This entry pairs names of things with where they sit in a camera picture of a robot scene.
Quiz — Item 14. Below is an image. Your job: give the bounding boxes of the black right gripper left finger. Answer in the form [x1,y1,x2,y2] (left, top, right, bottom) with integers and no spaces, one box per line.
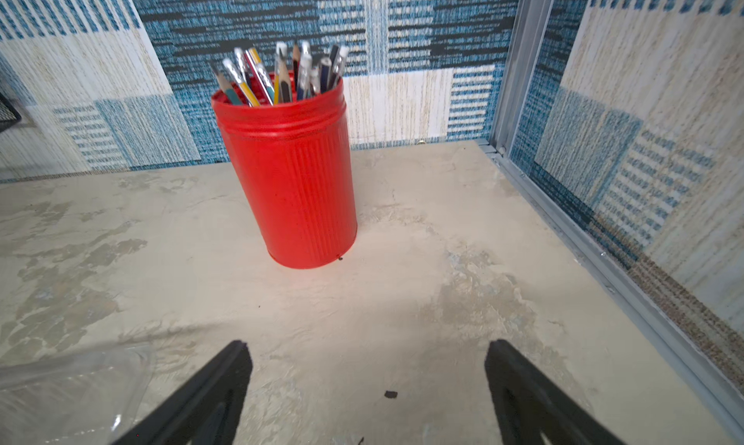
[116,340,253,444]

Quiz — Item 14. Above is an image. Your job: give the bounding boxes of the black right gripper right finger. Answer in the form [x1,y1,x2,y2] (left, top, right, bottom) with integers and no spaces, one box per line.
[484,340,622,444]

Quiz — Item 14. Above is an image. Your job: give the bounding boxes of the clear box of red grapes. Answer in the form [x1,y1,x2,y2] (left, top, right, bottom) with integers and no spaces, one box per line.
[1,343,155,444]

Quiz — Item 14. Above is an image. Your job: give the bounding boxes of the red pencil cup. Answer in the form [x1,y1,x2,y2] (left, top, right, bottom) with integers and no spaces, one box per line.
[211,83,358,269]

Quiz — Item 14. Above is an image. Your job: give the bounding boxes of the pencils in red cup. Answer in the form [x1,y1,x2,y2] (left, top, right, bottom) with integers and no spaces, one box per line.
[210,41,350,108]

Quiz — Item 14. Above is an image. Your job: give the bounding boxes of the black wire mesh shelf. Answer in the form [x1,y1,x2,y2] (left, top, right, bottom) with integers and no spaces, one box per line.
[0,94,22,132]

